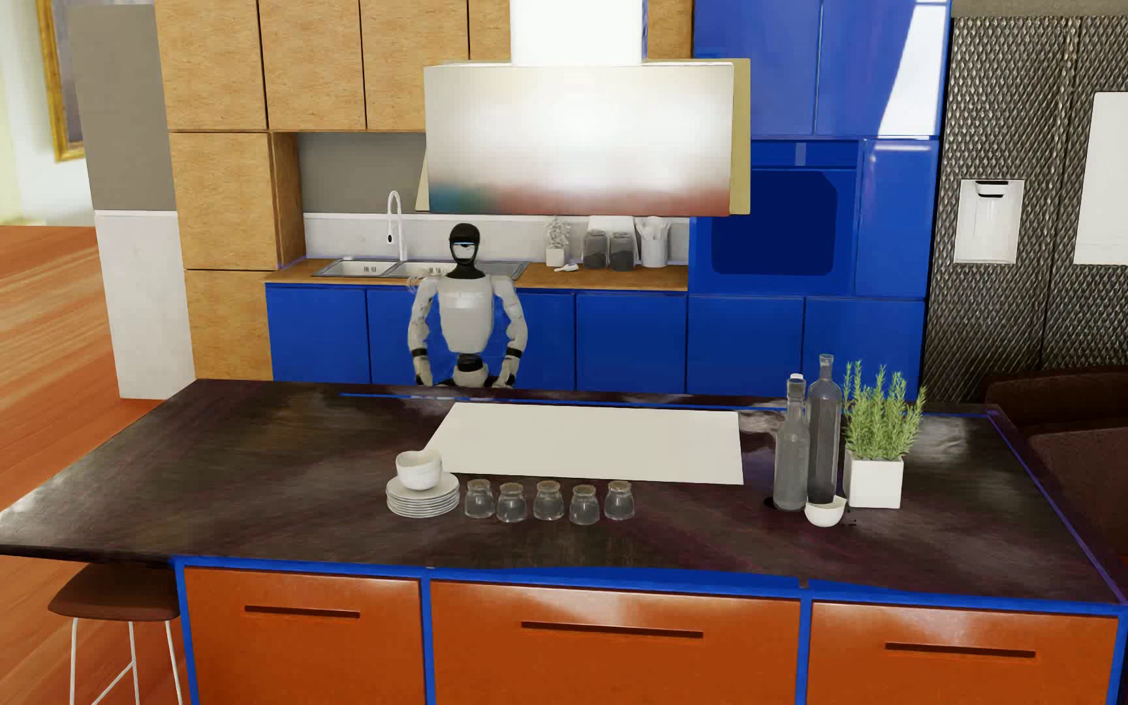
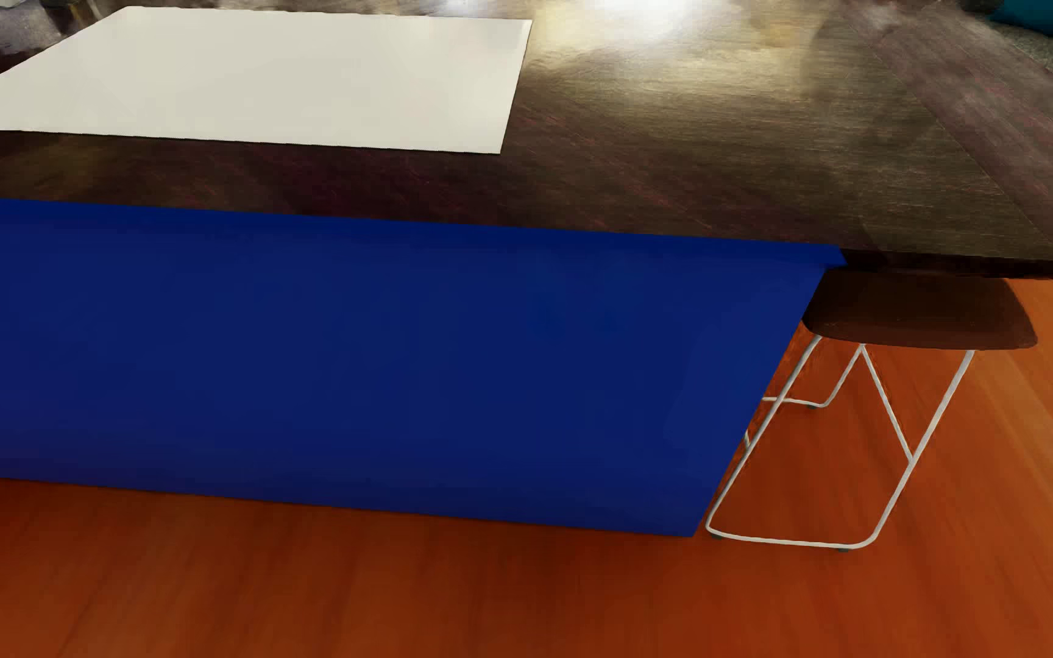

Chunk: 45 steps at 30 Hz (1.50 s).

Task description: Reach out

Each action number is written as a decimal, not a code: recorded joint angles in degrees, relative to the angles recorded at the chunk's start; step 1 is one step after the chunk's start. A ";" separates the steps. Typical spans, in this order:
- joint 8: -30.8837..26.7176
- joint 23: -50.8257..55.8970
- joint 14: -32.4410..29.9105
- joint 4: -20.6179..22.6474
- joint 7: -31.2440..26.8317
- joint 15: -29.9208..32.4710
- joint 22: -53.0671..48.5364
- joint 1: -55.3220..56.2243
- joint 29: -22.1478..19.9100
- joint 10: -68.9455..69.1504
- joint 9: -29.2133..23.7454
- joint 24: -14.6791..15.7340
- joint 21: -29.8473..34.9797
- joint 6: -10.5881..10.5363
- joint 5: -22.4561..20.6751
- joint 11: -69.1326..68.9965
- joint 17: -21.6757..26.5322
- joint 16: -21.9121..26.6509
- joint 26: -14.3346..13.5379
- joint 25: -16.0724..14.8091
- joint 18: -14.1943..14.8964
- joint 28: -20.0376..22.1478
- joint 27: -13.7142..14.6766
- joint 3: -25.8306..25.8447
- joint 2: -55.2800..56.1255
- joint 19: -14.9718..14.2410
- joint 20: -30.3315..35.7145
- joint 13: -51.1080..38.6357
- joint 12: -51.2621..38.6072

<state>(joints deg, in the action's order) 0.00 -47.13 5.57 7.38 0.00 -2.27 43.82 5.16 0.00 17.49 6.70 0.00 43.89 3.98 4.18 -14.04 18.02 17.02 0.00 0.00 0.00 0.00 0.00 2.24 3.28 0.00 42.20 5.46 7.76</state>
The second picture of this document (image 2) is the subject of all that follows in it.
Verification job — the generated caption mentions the white rectangular mat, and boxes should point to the white rectangular mat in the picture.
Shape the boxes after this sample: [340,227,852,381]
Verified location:
[0,5,534,155]

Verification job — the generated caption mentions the dark wooden table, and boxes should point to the dark wooden table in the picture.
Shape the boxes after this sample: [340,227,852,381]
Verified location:
[0,0,1053,283]

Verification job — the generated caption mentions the brown stool white wire legs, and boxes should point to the brown stool white wire legs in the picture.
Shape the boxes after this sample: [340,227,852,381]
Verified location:
[704,269,1038,552]

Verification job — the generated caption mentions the blue table front panel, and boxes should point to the blue table front panel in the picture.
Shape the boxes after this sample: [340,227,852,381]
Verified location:
[0,196,848,539]

